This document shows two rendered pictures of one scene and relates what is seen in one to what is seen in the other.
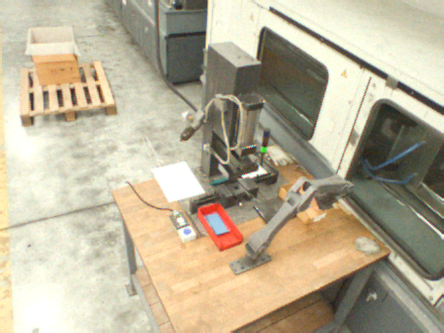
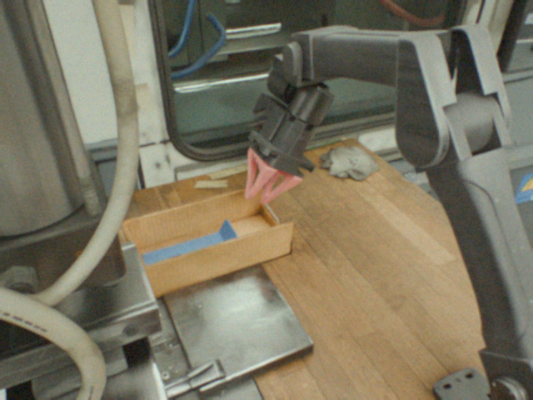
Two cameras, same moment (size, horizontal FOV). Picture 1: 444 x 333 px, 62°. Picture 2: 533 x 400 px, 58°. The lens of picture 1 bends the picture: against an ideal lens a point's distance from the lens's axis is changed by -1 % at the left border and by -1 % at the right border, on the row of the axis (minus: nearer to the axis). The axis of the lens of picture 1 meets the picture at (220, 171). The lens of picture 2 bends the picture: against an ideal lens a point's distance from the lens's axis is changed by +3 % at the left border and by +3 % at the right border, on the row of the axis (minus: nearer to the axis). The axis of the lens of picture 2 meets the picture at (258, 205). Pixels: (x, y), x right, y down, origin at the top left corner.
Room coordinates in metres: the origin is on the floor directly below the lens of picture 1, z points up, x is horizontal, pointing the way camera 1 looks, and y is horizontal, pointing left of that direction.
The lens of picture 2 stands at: (1.33, 0.11, 1.45)
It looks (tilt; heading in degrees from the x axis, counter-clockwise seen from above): 38 degrees down; 277
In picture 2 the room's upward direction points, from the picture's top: straight up
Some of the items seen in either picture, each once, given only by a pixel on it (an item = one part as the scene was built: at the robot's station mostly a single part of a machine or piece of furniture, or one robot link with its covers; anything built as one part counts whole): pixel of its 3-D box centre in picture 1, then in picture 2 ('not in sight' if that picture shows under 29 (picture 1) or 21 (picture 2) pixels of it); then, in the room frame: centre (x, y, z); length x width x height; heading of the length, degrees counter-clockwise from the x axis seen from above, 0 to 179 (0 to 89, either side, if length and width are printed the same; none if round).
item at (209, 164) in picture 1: (219, 115); not in sight; (1.72, 0.04, 1.28); 0.14 x 0.12 x 0.75; 122
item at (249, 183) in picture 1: (238, 186); not in sight; (1.50, -0.10, 0.98); 0.20 x 0.10 x 0.01; 122
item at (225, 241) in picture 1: (219, 225); not in sight; (1.25, -0.02, 0.93); 0.25 x 0.12 x 0.06; 32
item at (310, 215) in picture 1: (301, 202); (208, 237); (1.48, -0.45, 0.93); 0.25 x 0.13 x 0.08; 32
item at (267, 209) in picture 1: (275, 211); (235, 322); (1.41, -0.31, 0.91); 0.17 x 0.16 x 0.02; 122
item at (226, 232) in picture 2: not in sight; (191, 249); (1.51, -0.44, 0.92); 0.15 x 0.07 x 0.03; 32
